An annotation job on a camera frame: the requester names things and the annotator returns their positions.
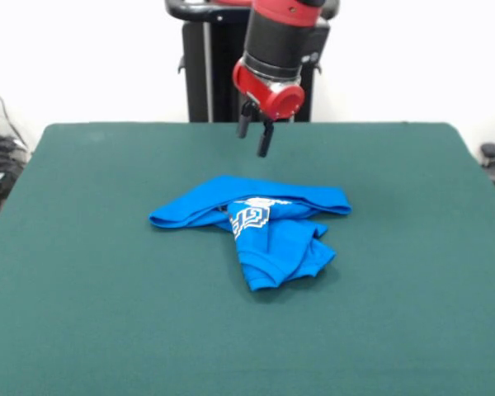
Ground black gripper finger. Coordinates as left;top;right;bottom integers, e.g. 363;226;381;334
236;101;259;139
256;118;276;158

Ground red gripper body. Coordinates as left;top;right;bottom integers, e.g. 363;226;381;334
232;57;306;121

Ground blue shirt with white print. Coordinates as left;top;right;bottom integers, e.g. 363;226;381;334
147;175;353;293

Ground dark green table cloth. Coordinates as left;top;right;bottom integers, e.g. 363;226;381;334
0;121;495;396

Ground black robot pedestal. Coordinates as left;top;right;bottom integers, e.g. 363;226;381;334
164;0;339;124

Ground black cable bundle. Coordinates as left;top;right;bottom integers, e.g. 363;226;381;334
0;135;30;215

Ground thin grey cable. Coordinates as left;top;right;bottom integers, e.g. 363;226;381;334
0;76;29;149

